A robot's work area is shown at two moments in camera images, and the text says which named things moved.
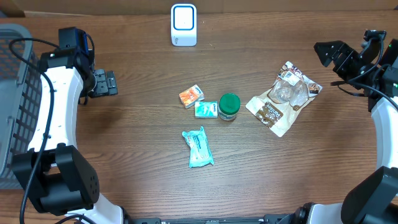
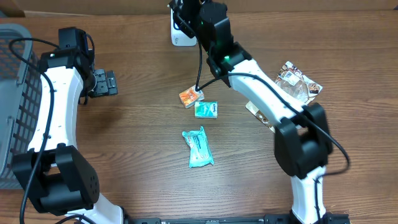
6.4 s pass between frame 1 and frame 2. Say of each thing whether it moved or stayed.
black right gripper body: moved
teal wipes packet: stayed
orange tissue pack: stayed
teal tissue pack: stayed
